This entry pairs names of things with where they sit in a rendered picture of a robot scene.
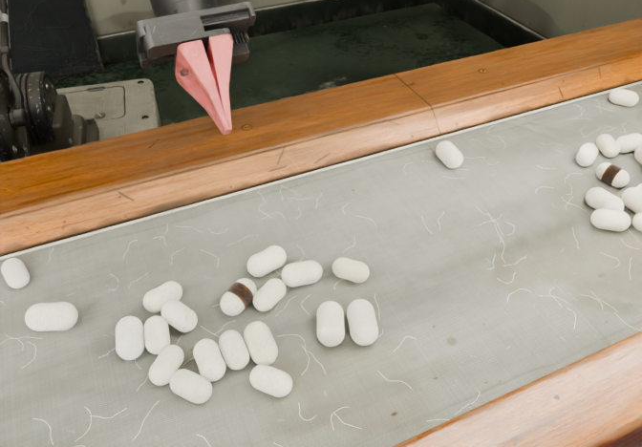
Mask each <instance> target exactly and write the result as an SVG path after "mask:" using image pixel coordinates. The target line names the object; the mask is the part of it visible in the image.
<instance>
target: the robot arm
mask: <svg viewBox="0 0 642 447"><path fill-rule="evenodd" d="M150 2H151V6H152V9H153V12H154V14H155V17H156V18H151V19H145V20H140V21H138V22H137V23H136V24H135V29H136V41H137V54H138V58H139V63H140V66H141V67H142V69H147V65H151V64H156V63H161V62H165V61H170V60H174V69H173V70H174V73H175V76H176V78H177V81H178V83H179V84H180V85H181V86H182V87H183V88H184V89H185V90H186V91H187V92H188V93H189V94H191V95H192V96H193V97H194V98H195V99H196V100H197V101H198V102H199V103H200V104H201V105H202V106H203V107H204V108H205V110H206V111H207V112H208V114H209V115H210V116H211V118H212V119H213V121H214V122H215V124H216V125H217V127H218V128H219V130H220V131H221V133H222V134H223V135H228V134H230V132H231V129H232V123H231V112H230V101H229V80H230V70H231V65H233V64H238V63H242V62H245V61H247V59H248V56H249V49H248V47H247V44H248V41H249V39H248V36H247V30H248V27H249V26H253V25H254V22H255V19H256V15H255V12H254V9H253V7H252V4H251V3H250V2H244V3H239V4H234V5H228V6H222V7H219V5H218V2H217V0H150Z"/></svg>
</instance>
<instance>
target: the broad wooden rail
mask: <svg viewBox="0 0 642 447"><path fill-rule="evenodd" d="M639 81H642V18H638V19H634V20H631V21H626V22H622V23H617V24H613V25H608V26H605V27H601V28H596V29H592V30H587V31H583V32H576V33H572V34H567V35H563V36H558V37H554V38H549V39H546V40H542V41H537V42H533V43H528V44H524V45H521V46H516V47H512V48H507V49H503V50H498V51H495V52H491V53H483V54H478V55H474V56H469V57H465V58H462V59H457V60H453V61H448V62H444V63H440V64H436V65H432V66H427V67H423V68H418V69H414V70H411V71H406V72H402V73H397V74H389V75H385V76H382V77H377V78H373V79H368V80H364V81H360V82H355V83H352V84H347V85H343V86H338V87H334V88H330V89H326V90H322V91H317V92H313V93H309V94H304V95H300V96H293V97H288V98H284V99H280V100H275V101H271V102H267V103H263V104H258V105H254V106H250V107H245V108H242V109H237V110H233V111H230V112H231V123H232V129H231V132H230V134H228V135H223V134H222V133H221V131H220V130H219V128H218V127H217V125H216V124H215V122H214V121H213V119H212V118H211V116H207V117H200V118H195V119H191V120H187V121H183V122H178V123H174V124H170V125H165V126H161V127H157V128H153V129H149V130H144V131H140V132H136V133H132V134H127V135H123V136H119V137H114V138H107V139H103V140H98V141H94V142H90V143H85V144H81V145H78V146H75V147H71V148H68V149H62V150H56V151H52V152H48V153H43V154H39V155H34V156H30V157H25V158H22V159H17V160H10V161H5V162H1V163H0V257H2V256H6V255H10V254H12V253H16V252H20V251H23V250H27V249H30V248H34V247H38V246H41V245H47V244H50V243H54V242H58V241H61V240H65V239H69V238H72V237H75V236H79V235H82V234H86V233H89V232H93V231H97V230H100V229H103V228H107V227H110V226H114V225H118V224H124V223H128V222H131V221H134V220H137V219H141V218H145V217H148V216H152V215H156V214H159V213H162V212H166V211H169V210H173V209H177V208H180V207H184V206H188V205H190V204H194V203H197V202H204V201H207V200H211V199H215V198H218V197H221V196H225V195H228V194H232V193H236V192H239V191H243V190H247V189H249V188H253V187H256V186H260V185H264V184H267V183H271V182H275V181H280V180H284V179H287V178H291V177H295V176H298V175H302V174H305V173H309V172H312V171H315V170H319V169H323V168H326V167H330V166H334V165H336V164H340V163H344V162H347V161H351V160H357V159H361V158H364V157H368V156H371V155H374V154H378V153H382V152H385V151H389V150H393V149H396V148H399V147H403V146H406V145H410V144H414V143H417V142H421V141H424V140H427V139H431V138H437V137H441V136H444V135H448V134H452V133H455V132H458V131H462V130H465V129H469V128H472V127H476V126H480V125H483V124H486V123H490V122H493V121H497V120H501V119H504V118H508V117H514V116H517V115H521V114H524V113H528V112H531V111H535V110H539V109H542V108H545V107H549V106H552V105H556V104H560V103H563V102H567V101H571V100H573V99H577V98H580V97H584V96H590V95H594V94H598V93H601V92H605V91H608V90H611V89H615V88H619V87H622V86H626V85H630V84H632V83H636V82H639Z"/></svg>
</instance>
